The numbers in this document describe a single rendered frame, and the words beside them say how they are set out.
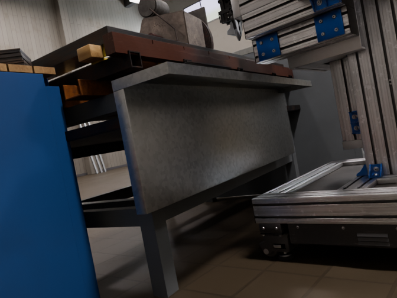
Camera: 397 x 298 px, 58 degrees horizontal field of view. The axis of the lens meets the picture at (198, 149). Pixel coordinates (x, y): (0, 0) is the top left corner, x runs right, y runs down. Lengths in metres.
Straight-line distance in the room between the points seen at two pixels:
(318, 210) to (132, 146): 0.62
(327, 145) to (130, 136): 1.68
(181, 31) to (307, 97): 4.08
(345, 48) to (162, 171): 0.77
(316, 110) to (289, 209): 1.29
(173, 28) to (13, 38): 7.46
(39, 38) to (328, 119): 11.58
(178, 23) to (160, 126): 5.28
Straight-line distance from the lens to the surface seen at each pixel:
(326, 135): 2.46
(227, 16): 1.78
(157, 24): 6.54
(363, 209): 1.18
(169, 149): 1.11
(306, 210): 1.24
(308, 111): 2.48
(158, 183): 1.05
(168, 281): 1.23
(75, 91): 1.26
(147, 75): 0.95
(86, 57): 1.16
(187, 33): 6.24
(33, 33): 13.16
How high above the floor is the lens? 0.47
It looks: 1 degrees down
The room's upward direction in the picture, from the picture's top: 11 degrees counter-clockwise
